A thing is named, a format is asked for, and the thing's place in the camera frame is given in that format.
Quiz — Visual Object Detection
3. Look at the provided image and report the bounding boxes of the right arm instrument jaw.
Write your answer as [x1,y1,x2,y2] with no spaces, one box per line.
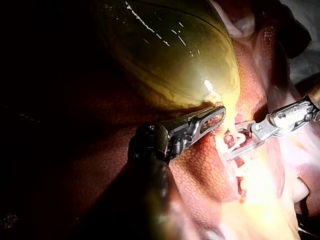
[225,143,261,162]
[234,120,257,133]

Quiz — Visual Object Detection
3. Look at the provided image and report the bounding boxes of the right arm instrument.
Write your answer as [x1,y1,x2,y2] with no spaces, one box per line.
[250,99,320,146]

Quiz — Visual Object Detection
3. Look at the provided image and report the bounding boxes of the left arm instrument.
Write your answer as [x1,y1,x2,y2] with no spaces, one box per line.
[127,116,201,164]

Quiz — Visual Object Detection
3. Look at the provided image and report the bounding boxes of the left arm instrument jaw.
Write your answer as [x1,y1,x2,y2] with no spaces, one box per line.
[190,107,228,146]
[172,105,226,123]

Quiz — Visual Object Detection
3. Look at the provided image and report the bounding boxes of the white clip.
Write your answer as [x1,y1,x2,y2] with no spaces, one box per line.
[228,129,250,155]

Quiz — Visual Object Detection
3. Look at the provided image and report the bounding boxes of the gallbladder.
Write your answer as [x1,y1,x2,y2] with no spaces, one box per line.
[98,0,242,115]

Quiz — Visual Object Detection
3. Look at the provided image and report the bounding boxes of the thin tube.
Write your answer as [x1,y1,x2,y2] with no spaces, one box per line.
[221,111,247,201]

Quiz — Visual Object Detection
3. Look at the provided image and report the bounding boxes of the dark red liver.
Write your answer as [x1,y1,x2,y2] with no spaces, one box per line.
[0,0,313,240]

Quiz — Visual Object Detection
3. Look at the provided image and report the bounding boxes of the pale fatty tissue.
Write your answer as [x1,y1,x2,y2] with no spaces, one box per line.
[209,0,259,40]
[213,109,320,240]

